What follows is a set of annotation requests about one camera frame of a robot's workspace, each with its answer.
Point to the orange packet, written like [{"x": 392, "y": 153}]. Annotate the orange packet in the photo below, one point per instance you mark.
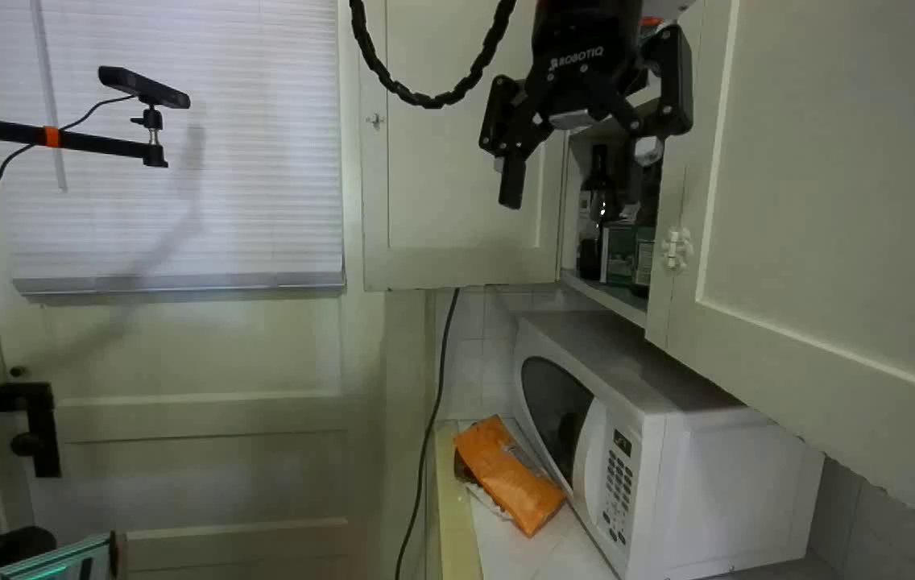
[{"x": 506, "y": 471}]

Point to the green box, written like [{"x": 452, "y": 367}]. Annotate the green box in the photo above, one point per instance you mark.
[{"x": 630, "y": 253}]

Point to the dark glass bottle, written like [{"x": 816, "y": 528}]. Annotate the dark glass bottle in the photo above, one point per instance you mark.
[{"x": 595, "y": 219}]

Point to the black stereo camera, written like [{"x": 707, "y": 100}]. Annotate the black stereo camera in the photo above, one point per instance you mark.
[{"x": 143, "y": 87}]

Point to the cream cupboard door green knob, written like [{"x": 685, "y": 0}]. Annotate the cream cupboard door green knob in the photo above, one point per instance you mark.
[{"x": 447, "y": 193}]

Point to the black clamp bracket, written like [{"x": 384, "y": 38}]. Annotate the black clamp bracket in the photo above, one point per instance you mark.
[{"x": 33, "y": 423}]

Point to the cream cupboard shelf unit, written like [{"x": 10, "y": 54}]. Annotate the cream cupboard shelf unit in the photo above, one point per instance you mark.
[{"x": 607, "y": 290}]

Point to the teal edged object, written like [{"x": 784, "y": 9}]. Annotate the teal edged object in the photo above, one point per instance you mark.
[{"x": 58, "y": 559}]

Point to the orange tape on mounting arm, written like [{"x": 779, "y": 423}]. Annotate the orange tape on mounting arm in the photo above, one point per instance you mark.
[{"x": 51, "y": 137}]

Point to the small cream door catch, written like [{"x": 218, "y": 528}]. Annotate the small cream door catch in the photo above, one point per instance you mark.
[{"x": 371, "y": 120}]

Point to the white microwave oven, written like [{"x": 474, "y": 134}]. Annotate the white microwave oven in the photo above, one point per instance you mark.
[{"x": 685, "y": 471}]

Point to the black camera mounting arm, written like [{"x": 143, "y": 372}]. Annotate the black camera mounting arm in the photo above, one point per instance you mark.
[{"x": 82, "y": 139}]

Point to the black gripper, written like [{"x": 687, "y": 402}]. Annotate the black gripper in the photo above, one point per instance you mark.
[{"x": 580, "y": 53}]

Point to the cream cupboard door white latch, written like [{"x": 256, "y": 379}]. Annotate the cream cupboard door white latch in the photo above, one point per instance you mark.
[{"x": 834, "y": 205}]

